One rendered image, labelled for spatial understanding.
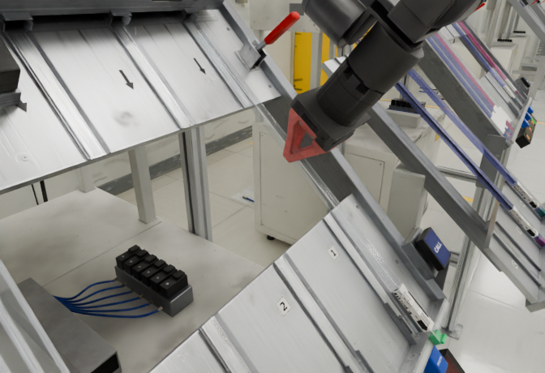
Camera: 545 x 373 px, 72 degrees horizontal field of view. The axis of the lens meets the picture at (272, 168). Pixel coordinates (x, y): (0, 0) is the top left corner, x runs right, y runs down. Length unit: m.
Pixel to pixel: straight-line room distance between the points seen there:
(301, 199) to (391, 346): 1.19
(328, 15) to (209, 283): 0.54
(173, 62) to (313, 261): 0.30
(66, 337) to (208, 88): 0.42
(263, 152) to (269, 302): 1.31
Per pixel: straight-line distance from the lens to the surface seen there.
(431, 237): 0.59
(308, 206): 1.65
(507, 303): 1.86
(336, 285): 0.47
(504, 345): 1.68
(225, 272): 0.78
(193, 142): 0.79
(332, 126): 0.42
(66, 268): 0.89
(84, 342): 0.65
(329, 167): 0.57
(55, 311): 0.72
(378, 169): 1.43
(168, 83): 0.47
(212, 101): 0.49
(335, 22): 0.40
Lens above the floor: 1.12
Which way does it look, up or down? 24 degrees down
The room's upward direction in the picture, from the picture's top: straight up
